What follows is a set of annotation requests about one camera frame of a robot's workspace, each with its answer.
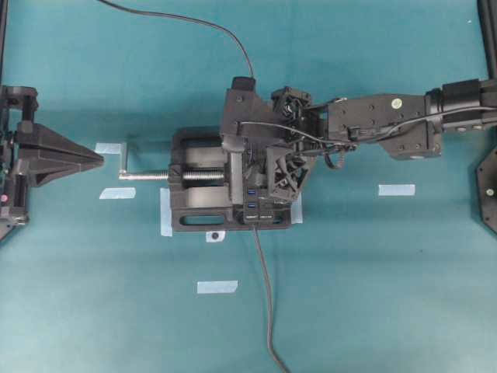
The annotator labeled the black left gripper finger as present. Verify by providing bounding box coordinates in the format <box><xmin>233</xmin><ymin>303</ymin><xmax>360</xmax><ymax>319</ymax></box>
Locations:
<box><xmin>17</xmin><ymin>158</ymin><xmax>104</xmax><ymax>187</ymax></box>
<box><xmin>17</xmin><ymin>120</ymin><xmax>103</xmax><ymax>160</ymax></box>

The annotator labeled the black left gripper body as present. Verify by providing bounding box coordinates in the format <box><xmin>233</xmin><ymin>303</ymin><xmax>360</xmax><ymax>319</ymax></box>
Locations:
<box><xmin>1</xmin><ymin>85</ymin><xmax>38</xmax><ymax>229</ymax></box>

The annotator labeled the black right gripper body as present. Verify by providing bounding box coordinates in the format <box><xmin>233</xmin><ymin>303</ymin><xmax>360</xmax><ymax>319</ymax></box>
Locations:
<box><xmin>255</xmin><ymin>87</ymin><xmax>330</xmax><ymax>202</ymax></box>

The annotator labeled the black USB cable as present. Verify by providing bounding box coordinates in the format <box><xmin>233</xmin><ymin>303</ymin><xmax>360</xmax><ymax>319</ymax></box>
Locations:
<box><xmin>96</xmin><ymin>0</ymin><xmax>255</xmax><ymax>78</ymax></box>

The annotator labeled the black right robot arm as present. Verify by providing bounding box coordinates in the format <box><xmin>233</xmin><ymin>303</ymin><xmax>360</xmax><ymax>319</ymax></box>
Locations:
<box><xmin>245</xmin><ymin>79</ymin><xmax>496</xmax><ymax>208</ymax></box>

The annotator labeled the black multiport USB hub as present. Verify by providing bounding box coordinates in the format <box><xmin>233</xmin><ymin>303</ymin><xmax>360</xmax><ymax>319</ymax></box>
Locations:
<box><xmin>243</xmin><ymin>145</ymin><xmax>274</xmax><ymax>225</ymax></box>

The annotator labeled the blue tape strip top left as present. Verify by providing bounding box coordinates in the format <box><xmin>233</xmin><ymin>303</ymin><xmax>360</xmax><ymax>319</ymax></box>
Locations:
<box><xmin>95</xmin><ymin>143</ymin><xmax>121</xmax><ymax>155</ymax></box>

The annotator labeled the blue tape strip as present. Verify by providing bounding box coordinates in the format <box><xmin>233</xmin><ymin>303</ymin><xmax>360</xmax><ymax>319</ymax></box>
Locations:
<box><xmin>95</xmin><ymin>143</ymin><xmax>121</xmax><ymax>155</ymax></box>
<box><xmin>378</xmin><ymin>184</ymin><xmax>416</xmax><ymax>197</ymax></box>
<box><xmin>196</xmin><ymin>281</ymin><xmax>238</xmax><ymax>295</ymax></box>

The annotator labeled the blue tape strip mid left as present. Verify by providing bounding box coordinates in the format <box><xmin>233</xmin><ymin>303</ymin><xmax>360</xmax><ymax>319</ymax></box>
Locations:
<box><xmin>99</xmin><ymin>187</ymin><xmax>136</xmax><ymax>200</ymax></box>

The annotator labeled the blue tape right of vise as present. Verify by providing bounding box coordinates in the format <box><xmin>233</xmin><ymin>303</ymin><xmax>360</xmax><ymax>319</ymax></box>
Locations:
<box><xmin>290</xmin><ymin>193</ymin><xmax>304</xmax><ymax>224</ymax></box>

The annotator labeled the blue tape of vise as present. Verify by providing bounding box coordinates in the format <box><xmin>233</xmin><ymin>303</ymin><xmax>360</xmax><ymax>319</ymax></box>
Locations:
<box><xmin>290</xmin><ymin>193</ymin><xmax>304</xmax><ymax>224</ymax></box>
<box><xmin>160</xmin><ymin>188</ymin><xmax>173</xmax><ymax>237</ymax></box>

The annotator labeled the blue tape strip right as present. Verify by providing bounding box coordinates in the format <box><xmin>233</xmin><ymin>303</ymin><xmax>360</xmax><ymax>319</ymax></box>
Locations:
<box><xmin>378</xmin><ymin>184</ymin><xmax>416</xmax><ymax>197</ymax></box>

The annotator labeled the black bench vise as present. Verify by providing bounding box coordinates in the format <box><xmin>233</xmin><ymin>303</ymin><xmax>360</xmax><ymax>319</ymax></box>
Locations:
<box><xmin>119</xmin><ymin>127</ymin><xmax>291</xmax><ymax>232</ymax></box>

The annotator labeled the small taped black screw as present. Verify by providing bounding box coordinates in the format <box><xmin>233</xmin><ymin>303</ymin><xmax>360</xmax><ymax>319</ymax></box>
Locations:
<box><xmin>206</xmin><ymin>231</ymin><xmax>226</xmax><ymax>243</ymax></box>

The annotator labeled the blue tape left of vise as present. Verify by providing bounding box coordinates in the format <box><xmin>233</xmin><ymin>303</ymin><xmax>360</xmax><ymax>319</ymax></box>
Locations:
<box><xmin>160</xmin><ymin>188</ymin><xmax>173</xmax><ymax>237</ymax></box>

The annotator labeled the blue tape strip bottom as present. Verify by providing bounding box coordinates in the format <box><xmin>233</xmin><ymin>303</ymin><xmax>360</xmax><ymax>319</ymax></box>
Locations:
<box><xmin>196</xmin><ymin>281</ymin><xmax>238</xmax><ymax>295</ymax></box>

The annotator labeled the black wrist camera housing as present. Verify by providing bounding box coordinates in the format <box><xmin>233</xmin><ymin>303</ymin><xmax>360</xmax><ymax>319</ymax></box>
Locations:
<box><xmin>220</xmin><ymin>76</ymin><xmax>289</xmax><ymax>153</ymax></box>

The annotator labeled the black left frame post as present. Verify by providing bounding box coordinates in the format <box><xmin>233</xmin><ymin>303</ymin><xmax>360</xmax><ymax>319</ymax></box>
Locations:
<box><xmin>0</xmin><ymin>0</ymin><xmax>9</xmax><ymax>79</ymax></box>

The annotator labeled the black frame post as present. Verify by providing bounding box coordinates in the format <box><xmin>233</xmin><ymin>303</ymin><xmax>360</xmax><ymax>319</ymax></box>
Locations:
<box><xmin>477</xmin><ymin>0</ymin><xmax>496</xmax><ymax>78</ymax></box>
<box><xmin>0</xmin><ymin>0</ymin><xmax>9</xmax><ymax>79</ymax></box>

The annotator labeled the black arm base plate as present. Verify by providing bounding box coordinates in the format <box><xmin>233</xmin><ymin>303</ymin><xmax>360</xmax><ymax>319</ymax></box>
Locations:
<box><xmin>476</xmin><ymin>148</ymin><xmax>497</xmax><ymax>233</ymax></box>

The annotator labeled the black right frame post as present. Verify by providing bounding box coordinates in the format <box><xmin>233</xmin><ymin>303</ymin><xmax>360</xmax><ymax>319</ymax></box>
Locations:
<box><xmin>477</xmin><ymin>0</ymin><xmax>496</xmax><ymax>78</ymax></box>

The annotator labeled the grey hub power cable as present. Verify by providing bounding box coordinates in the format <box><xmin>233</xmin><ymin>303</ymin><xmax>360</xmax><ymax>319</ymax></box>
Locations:
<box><xmin>251</xmin><ymin>223</ymin><xmax>290</xmax><ymax>373</ymax></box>

